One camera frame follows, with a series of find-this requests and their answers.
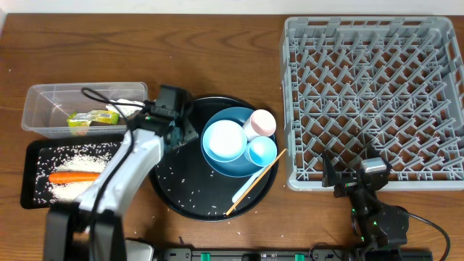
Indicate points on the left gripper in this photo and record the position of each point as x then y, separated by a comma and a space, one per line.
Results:
188, 119

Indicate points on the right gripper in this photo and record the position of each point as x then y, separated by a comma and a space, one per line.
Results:
330, 179

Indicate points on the white tissue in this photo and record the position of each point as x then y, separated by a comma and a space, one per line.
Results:
125, 107

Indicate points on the light blue bowl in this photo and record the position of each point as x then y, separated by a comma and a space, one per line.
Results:
224, 141

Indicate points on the pink cup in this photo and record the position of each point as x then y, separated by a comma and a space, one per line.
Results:
260, 123

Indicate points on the light blue cup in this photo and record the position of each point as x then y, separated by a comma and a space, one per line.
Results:
261, 151

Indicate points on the yellow green snack wrapper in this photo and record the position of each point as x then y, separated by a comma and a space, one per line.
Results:
81, 122

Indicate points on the white rice pile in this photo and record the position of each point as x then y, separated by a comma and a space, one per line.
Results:
91, 158

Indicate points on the orange carrot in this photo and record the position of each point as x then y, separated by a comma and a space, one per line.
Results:
72, 177

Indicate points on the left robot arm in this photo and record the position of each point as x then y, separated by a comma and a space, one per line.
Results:
91, 226

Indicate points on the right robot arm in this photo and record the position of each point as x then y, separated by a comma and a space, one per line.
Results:
382, 228

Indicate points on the grey dishwasher rack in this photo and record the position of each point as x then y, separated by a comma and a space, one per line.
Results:
393, 83

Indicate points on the wooden chopstick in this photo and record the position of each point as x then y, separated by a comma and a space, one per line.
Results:
233, 207

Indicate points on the clear plastic bin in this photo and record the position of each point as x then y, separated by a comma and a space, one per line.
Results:
48, 106

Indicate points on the black rectangular tray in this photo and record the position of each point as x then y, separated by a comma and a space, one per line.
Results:
26, 198

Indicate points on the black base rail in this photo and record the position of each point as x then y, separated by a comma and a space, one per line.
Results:
290, 254

